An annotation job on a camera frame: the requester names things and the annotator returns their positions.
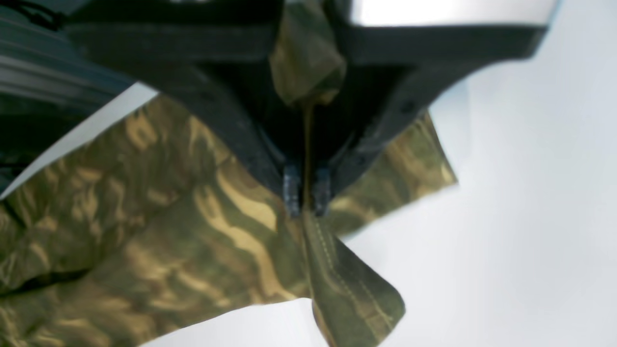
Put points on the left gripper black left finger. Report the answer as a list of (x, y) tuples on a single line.
[(212, 57)]

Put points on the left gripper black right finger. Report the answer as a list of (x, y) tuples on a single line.
[(401, 55)]

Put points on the camouflage T-shirt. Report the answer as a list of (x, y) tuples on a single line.
[(155, 225)]

